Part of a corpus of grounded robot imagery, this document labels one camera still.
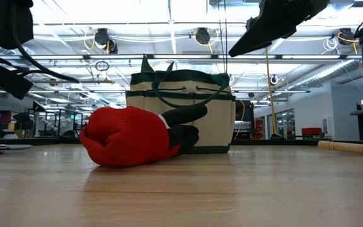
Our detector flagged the black ceiling cable reel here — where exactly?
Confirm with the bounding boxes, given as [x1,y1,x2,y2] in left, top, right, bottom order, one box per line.
[93,27,118,55]
[193,27,219,54]
[337,27,359,54]

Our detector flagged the black background cabinet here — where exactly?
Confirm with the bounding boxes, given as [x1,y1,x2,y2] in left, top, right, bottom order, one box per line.
[234,100,255,139]

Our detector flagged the red black gardening glove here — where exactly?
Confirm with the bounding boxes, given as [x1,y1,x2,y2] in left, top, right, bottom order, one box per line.
[79,103,208,168]

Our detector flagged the hand rake wooden handle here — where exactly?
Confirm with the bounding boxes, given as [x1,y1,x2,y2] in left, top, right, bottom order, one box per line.
[317,140,363,158]

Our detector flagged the black aluminium table frame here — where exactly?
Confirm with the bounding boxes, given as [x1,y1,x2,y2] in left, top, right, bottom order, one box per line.
[0,137,363,147]

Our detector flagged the beige green gardening bag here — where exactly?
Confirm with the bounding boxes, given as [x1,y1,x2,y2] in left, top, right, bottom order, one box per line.
[125,69,236,154]

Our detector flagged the green pruning shears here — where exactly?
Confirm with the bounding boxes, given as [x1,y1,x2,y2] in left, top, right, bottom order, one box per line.
[0,144,34,156]

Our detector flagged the yellow hanging cable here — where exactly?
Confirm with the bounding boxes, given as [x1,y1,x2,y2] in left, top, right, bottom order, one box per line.
[264,47,279,139]

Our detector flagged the potted snake plant white pot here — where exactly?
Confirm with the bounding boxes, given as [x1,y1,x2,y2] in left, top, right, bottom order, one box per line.
[140,55,175,73]

